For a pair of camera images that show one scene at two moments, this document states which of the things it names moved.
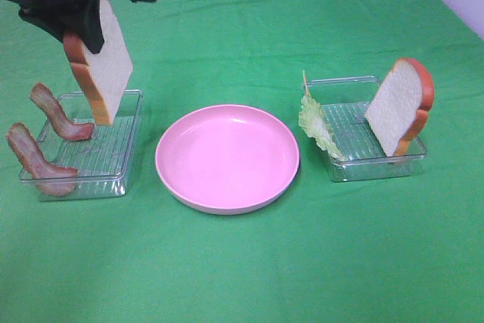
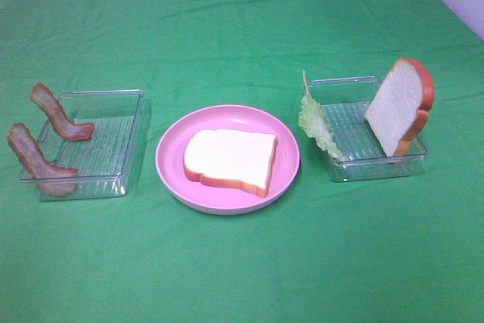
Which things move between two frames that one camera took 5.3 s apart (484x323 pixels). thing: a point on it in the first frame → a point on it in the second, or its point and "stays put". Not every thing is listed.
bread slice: [103, 76] → [225, 156]
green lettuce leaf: [313, 119] stays put
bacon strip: [51, 179] stays put
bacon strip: [42, 95] stays put
